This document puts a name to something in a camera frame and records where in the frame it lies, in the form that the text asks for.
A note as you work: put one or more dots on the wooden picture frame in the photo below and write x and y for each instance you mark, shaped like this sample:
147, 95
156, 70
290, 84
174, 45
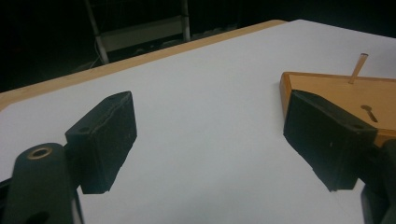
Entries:
336, 93

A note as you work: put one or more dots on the wooden table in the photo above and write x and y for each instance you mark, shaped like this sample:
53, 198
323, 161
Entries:
130, 63

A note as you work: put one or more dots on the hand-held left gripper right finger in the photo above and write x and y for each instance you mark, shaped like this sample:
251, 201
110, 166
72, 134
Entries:
327, 143

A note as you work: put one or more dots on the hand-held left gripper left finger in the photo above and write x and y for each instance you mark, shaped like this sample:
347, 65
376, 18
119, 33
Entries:
106, 140

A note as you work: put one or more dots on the white table cover sheet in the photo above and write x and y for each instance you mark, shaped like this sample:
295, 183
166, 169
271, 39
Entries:
211, 124

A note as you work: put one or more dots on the white metal stand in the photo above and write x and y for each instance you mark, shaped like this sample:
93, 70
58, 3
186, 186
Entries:
140, 37

